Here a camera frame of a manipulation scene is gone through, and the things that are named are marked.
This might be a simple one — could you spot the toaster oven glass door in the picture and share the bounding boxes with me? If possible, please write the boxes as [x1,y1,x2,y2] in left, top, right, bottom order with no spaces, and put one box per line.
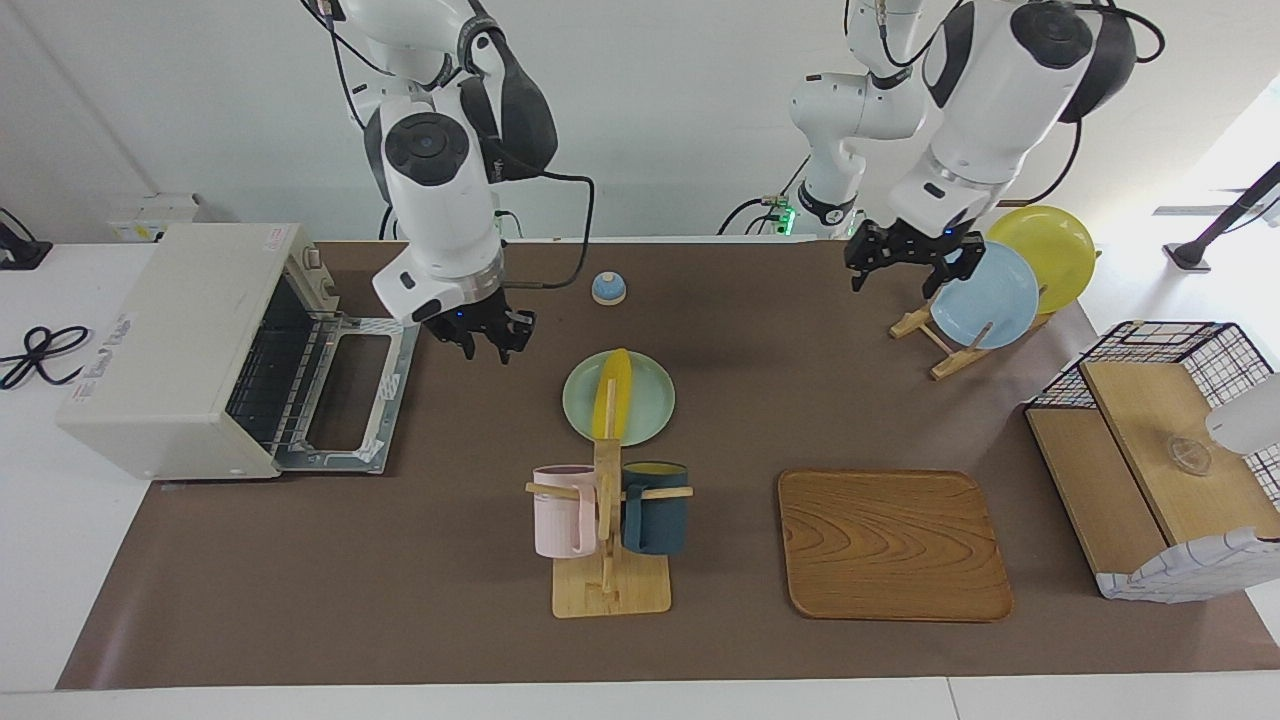
[274,313,422,476]

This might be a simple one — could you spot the yellow corn cob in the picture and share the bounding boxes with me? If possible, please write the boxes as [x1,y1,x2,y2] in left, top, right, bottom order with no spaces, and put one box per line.
[592,347,634,442]

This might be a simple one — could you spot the light green plate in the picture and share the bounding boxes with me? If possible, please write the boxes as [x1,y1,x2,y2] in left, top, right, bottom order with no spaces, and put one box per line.
[561,349,677,449]

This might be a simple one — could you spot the cream toaster oven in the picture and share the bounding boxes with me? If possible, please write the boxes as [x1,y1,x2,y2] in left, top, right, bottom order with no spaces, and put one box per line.
[55,222,346,483]

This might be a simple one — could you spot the light blue plate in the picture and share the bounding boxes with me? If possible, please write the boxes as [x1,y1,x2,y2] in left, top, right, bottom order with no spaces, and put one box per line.
[929,240,1042,351]

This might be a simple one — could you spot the wooden plate rack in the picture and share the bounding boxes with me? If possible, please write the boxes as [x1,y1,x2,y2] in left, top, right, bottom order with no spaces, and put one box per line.
[889,286,1053,382]

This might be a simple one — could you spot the yellow plate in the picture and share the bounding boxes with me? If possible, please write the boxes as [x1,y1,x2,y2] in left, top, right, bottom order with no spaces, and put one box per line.
[986,205,1099,315]

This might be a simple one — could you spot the pink mug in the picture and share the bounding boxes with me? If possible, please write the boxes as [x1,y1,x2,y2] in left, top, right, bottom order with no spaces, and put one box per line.
[531,464,599,559]

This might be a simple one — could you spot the dark blue mug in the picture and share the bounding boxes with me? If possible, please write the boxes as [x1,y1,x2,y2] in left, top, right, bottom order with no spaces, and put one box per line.
[619,461,690,558]

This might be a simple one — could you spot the wooden mug tree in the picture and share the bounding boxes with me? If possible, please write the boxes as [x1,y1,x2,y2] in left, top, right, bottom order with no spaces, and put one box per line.
[525,378,695,620]

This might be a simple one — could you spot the wooden serving tray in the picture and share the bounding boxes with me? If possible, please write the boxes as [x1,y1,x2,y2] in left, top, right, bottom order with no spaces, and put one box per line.
[777,469,1015,624]

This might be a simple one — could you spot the clear glass lid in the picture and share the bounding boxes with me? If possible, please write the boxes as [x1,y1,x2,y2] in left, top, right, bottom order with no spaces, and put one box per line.
[1164,434,1217,478]

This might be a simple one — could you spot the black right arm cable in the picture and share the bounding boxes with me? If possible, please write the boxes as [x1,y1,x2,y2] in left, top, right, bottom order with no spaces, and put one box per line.
[494,168,597,292]

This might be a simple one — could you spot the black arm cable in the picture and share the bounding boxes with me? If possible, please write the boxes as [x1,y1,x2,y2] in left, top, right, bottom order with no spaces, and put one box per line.
[1030,0,1167,208]
[494,168,597,292]

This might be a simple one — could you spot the oven wire rack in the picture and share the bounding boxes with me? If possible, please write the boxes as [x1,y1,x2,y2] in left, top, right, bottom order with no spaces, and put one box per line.
[226,290,333,453]

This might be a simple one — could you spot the wire basket with wooden shelves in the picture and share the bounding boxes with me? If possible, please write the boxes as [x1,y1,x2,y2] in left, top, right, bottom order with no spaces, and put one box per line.
[1024,320,1280,604]

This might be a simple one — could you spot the black camera stand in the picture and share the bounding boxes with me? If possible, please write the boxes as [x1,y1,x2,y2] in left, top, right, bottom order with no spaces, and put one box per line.
[1163,160,1280,274]

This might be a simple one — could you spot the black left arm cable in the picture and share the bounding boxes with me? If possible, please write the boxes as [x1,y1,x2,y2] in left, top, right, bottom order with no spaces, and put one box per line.
[1030,0,1167,208]

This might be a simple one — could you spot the blurry white camera housing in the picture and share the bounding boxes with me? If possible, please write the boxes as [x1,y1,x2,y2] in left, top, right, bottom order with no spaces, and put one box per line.
[1204,373,1280,457]

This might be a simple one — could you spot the black coiled cable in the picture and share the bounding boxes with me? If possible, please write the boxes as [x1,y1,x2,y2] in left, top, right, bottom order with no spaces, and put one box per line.
[0,324,93,392]

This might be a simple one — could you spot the black clamp mount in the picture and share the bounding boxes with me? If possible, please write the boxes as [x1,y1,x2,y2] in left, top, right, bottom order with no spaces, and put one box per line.
[0,207,54,272]

